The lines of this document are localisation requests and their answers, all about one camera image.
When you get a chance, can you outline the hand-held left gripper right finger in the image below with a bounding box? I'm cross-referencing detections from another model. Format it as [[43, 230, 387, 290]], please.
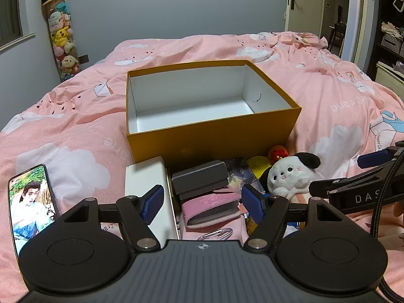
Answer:
[[241, 184, 348, 252]]

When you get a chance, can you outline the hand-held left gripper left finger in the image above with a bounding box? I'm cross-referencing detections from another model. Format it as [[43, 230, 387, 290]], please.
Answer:
[[58, 185, 165, 252]]

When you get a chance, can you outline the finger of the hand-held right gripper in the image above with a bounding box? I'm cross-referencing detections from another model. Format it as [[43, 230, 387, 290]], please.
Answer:
[[309, 162, 394, 198], [357, 145, 404, 169]]

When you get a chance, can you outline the dark picture card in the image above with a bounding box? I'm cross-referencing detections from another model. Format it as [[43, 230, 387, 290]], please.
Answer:
[[225, 157, 265, 193]]

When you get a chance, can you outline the pink wallet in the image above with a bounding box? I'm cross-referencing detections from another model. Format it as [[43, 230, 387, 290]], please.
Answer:
[[181, 191, 242, 230]]

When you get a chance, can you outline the dark grey small box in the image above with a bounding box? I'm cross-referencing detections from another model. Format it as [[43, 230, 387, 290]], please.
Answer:
[[171, 160, 228, 200]]

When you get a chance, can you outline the yellow cardboard box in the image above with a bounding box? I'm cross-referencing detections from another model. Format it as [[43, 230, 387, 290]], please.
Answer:
[[125, 59, 302, 172]]

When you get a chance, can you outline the long white box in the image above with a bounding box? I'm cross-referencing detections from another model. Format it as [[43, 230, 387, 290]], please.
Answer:
[[125, 156, 181, 240]]

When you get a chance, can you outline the white plush dog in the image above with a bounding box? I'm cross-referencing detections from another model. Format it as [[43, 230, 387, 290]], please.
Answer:
[[267, 152, 321, 201]]

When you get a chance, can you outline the yellow plush toy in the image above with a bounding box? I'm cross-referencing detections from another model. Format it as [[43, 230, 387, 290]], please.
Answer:
[[247, 156, 272, 179]]

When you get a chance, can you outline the silver carabiner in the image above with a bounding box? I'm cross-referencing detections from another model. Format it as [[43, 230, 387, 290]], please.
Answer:
[[197, 228, 233, 242]]

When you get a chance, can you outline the red plush toy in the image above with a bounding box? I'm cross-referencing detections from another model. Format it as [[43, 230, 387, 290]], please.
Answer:
[[268, 145, 289, 165]]

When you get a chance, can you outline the pink printed duvet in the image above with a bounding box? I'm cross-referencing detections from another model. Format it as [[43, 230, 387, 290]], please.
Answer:
[[0, 32, 404, 291]]

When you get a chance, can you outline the checked storage basket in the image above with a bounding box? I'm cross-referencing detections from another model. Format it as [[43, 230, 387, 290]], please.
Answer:
[[381, 33, 404, 56]]

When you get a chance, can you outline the smartphone with lit screen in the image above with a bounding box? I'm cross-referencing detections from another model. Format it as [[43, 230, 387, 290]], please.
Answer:
[[8, 163, 60, 256]]

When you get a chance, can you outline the dark wooden chair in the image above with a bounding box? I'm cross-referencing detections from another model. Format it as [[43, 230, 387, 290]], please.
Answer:
[[328, 5, 348, 52]]

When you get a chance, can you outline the dark wardrobe shelf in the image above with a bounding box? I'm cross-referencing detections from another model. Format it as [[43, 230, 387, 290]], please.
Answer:
[[368, 0, 404, 83]]

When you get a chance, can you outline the white door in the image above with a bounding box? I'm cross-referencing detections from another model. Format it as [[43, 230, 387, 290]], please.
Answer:
[[283, 0, 325, 34]]

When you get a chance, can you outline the column of plush toys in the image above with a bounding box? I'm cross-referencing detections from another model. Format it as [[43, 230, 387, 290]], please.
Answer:
[[41, 0, 82, 83]]

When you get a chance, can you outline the glass-door bookcase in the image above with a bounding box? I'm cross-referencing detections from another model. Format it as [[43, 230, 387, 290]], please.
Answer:
[[0, 0, 36, 52]]

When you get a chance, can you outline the black braided cable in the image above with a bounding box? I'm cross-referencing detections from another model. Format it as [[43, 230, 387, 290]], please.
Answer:
[[372, 147, 404, 303]]

